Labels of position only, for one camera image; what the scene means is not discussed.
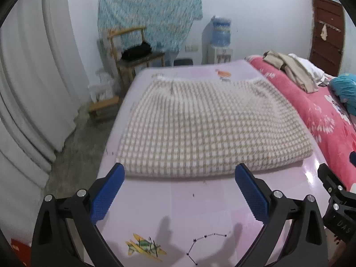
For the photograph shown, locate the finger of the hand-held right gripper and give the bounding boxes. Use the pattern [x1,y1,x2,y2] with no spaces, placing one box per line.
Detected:
[317,164,351,201]

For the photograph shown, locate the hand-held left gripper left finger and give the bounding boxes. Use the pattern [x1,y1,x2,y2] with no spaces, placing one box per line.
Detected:
[30,163,125,267]

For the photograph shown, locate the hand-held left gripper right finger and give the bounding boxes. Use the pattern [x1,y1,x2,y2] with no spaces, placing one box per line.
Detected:
[234,164,329,267]

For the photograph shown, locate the beige white checkered blanket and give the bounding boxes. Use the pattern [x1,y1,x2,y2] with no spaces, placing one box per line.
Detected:
[115,74,315,178]

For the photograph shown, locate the beige clothes pile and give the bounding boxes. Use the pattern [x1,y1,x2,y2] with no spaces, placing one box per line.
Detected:
[263,50,319,93]

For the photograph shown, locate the glossy pink mat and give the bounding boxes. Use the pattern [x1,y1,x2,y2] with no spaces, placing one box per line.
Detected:
[83,60,356,267]

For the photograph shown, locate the pink floral blanket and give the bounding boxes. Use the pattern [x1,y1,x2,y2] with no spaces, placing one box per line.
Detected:
[245,54,356,192]

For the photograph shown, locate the small wooden stool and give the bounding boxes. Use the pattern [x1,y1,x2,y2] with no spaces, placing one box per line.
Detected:
[89,96,120,121]

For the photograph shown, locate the red packet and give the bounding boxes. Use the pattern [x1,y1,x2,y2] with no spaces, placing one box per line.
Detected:
[11,238,32,262]

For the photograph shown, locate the clear plastic containers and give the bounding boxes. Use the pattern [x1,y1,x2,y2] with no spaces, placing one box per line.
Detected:
[88,69,114,102]

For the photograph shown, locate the white crumpled cloth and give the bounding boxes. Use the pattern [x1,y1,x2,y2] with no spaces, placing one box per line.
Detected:
[289,53,326,82]

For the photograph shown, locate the white curtain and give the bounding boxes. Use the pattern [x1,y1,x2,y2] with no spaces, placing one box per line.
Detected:
[0,0,89,245]

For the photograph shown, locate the wooden chair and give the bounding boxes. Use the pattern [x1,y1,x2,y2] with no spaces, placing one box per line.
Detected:
[107,26,166,89]

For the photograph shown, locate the brown door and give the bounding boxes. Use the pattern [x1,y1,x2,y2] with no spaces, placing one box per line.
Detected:
[309,0,347,77]

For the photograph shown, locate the black bag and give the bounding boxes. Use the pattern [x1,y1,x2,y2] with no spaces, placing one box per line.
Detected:
[121,42,153,61]

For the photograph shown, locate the door hook rack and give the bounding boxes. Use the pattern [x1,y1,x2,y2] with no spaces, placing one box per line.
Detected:
[319,21,342,32]

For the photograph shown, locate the blue water bottle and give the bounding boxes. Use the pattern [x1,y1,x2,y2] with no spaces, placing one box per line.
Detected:
[212,17,232,47]

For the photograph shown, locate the teal patterned hanging cloth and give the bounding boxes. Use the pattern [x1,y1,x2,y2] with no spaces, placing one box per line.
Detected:
[97,0,203,52]

